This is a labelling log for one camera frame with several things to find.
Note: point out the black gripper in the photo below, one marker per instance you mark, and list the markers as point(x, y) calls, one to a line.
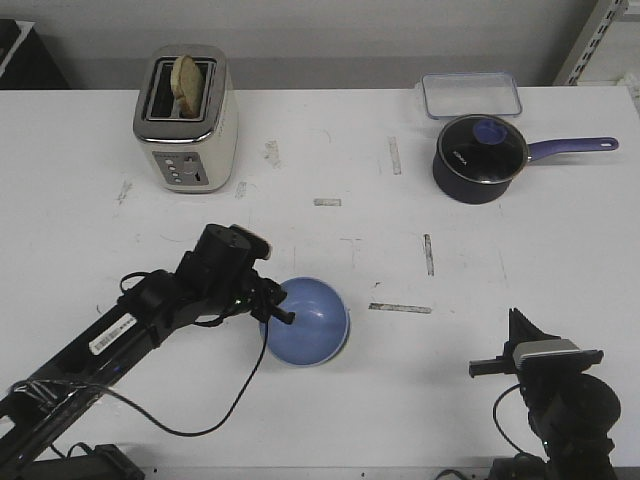
point(219, 279)
point(545, 378)

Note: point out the light blue bowl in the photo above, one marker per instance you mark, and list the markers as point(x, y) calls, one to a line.
point(320, 328)

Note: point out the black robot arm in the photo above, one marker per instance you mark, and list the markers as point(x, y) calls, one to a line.
point(570, 411)
point(45, 404)

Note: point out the dark blue saucepan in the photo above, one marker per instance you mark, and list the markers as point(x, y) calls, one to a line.
point(475, 194)

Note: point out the glass lid with blue knob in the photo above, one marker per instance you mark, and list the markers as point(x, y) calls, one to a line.
point(482, 149)

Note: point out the cream and chrome toaster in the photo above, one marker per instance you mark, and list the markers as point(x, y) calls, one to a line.
point(189, 155)

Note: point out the slice of toast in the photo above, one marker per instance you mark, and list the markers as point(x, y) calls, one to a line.
point(187, 85)

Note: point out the clear plastic food container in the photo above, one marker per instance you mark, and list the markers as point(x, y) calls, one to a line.
point(450, 95)

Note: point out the white slotted shelf upright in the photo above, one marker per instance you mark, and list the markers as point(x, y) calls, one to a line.
point(606, 51)

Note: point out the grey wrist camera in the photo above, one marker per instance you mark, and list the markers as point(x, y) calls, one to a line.
point(526, 351)
point(259, 247)

